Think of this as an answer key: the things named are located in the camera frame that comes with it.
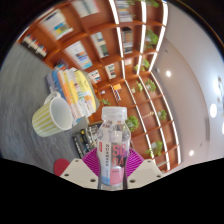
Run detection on ceiling lamp with round bulbs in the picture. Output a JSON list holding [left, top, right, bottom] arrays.
[[209, 75, 224, 134]]

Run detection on stack of dark books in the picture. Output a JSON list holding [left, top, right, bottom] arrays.
[[72, 123, 103, 159]]

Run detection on stack of colourful books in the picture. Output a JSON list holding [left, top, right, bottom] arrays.
[[46, 66, 98, 124]]

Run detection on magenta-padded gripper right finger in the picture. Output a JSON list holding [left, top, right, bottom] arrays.
[[124, 148, 164, 190]]

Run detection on clear plastic drink bottle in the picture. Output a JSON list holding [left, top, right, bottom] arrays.
[[95, 105, 132, 191]]

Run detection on flat round red coaster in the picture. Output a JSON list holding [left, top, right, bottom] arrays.
[[53, 158, 72, 178]]

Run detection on wooden shelf unit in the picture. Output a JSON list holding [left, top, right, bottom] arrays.
[[18, 0, 183, 174]]

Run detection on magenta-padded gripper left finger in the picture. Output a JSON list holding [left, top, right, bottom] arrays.
[[60, 148, 101, 190]]

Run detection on ceiling air vent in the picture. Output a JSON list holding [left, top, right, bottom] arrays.
[[203, 116, 212, 141]]

